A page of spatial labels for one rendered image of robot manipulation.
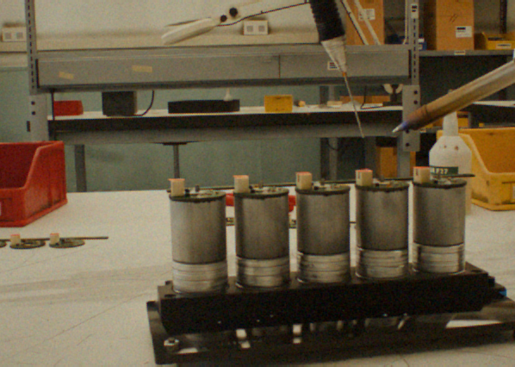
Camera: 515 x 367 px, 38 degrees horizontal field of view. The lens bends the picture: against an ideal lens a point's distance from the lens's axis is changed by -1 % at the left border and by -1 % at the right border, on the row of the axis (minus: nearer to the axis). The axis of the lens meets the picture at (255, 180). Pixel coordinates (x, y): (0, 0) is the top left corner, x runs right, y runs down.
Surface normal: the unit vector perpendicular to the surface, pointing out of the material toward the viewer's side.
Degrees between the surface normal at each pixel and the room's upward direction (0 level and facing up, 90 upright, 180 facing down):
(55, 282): 0
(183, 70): 90
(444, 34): 90
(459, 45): 90
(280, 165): 90
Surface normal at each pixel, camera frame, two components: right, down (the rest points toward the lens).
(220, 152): 0.05, 0.13
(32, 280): -0.03, -0.99
